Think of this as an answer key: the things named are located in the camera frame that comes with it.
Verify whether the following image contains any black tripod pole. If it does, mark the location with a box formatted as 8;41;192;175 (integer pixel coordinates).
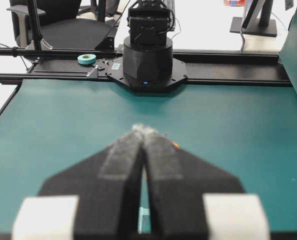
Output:
25;0;53;51

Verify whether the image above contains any black office chair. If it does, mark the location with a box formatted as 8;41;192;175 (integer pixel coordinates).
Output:
7;0;117;49

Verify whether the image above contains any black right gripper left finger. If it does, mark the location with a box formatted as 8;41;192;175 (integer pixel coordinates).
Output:
12;131;144;240

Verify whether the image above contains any black aluminium rail frame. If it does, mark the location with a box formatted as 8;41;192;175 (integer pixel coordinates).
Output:
0;47;292;87

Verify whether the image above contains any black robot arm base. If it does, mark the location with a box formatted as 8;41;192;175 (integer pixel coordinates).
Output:
106;0;188;93

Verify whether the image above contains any black monitor stand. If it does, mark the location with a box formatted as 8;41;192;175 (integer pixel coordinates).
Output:
229;0;277;38

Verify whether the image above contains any teal tape roll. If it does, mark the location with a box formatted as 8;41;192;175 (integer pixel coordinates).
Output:
77;54;97;65

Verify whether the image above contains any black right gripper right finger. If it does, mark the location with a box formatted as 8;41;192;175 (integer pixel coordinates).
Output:
143;131;271;240

